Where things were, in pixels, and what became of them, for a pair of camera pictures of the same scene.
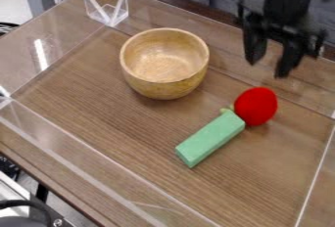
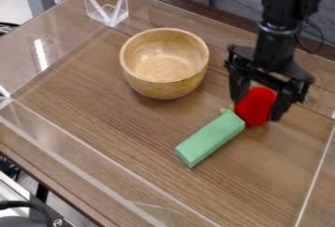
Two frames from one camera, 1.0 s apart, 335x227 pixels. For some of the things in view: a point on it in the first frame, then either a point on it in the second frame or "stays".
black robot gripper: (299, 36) -> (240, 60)
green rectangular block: (216, 133) stays
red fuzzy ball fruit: (255, 106) stays
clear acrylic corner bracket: (108, 14) stays
